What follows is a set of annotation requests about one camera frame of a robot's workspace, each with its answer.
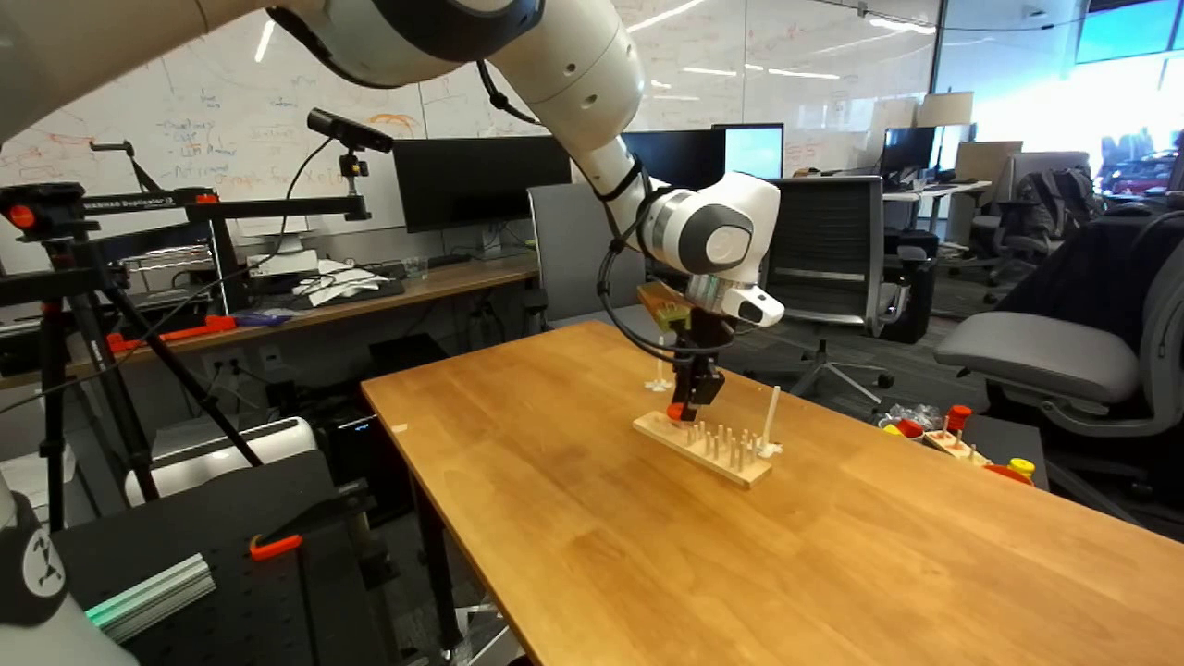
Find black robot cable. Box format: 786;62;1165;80
593;160;696;368

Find black tripod with boom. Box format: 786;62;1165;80
0;136;372;536

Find clear plastic bag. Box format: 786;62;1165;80
880;399;938;430

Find colourful small toys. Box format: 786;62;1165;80
880;402;1050;493

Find black round cap white logo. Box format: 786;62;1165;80
0;493;71;627

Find gold wrist camera bar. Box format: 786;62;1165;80
635;278;696;333

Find beige lamp shade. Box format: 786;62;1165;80
912;90;977;130

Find grey office chair wide seat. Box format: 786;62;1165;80
932;233;1184;495

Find red flat bar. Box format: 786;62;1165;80
105;313;239;358

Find black mesh office chair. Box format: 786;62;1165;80
762;173;900;411

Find black camera cable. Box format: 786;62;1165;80
277;136;341;245

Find wide black monitor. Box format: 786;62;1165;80
388;134;578;238

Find grey padded office chair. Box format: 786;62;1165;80
524;178;704;352

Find wooden toy board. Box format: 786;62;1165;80
922;430;992;469

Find black swivel chair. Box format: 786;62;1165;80
985;150;1103;265

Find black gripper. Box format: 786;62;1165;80
667;308;732;421

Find wooden stand with metal pegs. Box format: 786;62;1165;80
630;408;786;493

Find black monitor dark screen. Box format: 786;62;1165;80
612;125;726;198

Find long wooden office desk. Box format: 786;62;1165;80
71;214;768;372

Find black platform top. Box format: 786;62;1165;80
50;446;400;666

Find black clamp orange handle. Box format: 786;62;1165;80
242;476;372;564

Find white flat case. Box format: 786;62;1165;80
120;414;323;509

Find monitor with lit screen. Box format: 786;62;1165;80
716;117;786;187

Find silver aluminium bar green edge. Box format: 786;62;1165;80
80;552;218;642

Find black bar camera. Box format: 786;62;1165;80
304;102;400;154

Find white papers pile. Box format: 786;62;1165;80
287;262;392;312

